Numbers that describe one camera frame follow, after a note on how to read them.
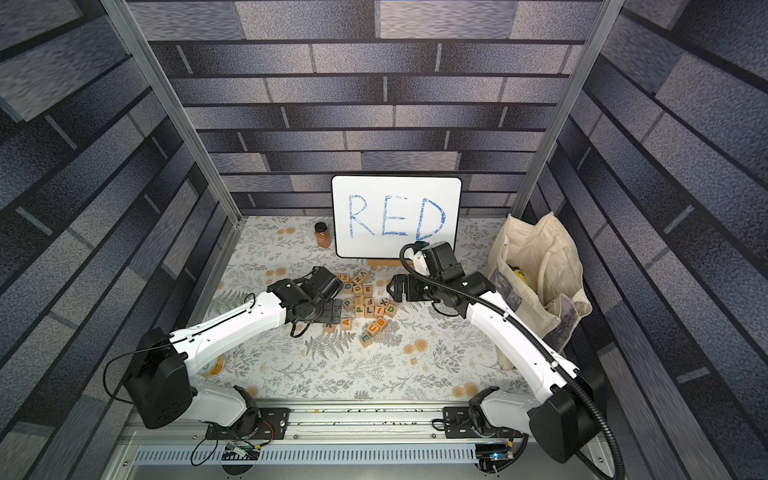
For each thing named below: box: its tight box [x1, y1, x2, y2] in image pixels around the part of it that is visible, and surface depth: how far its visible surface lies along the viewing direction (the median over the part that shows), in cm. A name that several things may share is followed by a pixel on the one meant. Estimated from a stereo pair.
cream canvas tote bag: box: [488, 212, 593, 371], surface depth 80 cm
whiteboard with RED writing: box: [331, 175, 463, 259], surface depth 96 cm
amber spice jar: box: [314, 222, 332, 249], surface depth 108 cm
